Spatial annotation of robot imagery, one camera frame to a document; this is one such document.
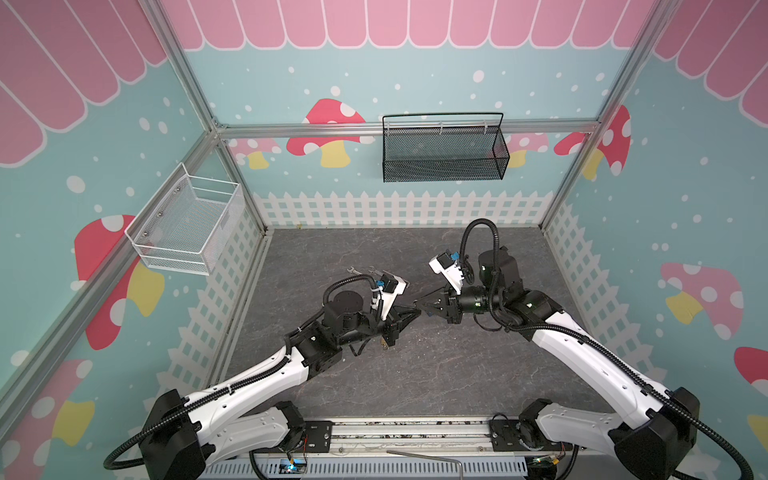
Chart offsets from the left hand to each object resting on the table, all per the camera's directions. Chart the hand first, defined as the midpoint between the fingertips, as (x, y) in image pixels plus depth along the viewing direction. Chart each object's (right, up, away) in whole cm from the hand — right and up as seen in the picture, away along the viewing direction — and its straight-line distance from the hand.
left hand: (418, 318), depth 69 cm
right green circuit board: (+30, -36, +2) cm, 47 cm away
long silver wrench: (-20, +10, +37) cm, 43 cm away
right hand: (0, +4, -2) cm, 4 cm away
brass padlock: (-8, -4, -5) cm, 10 cm away
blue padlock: (+2, +2, -6) cm, 7 cm away
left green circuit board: (-30, -37, +3) cm, 48 cm away
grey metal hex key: (+3, -34, +3) cm, 34 cm away
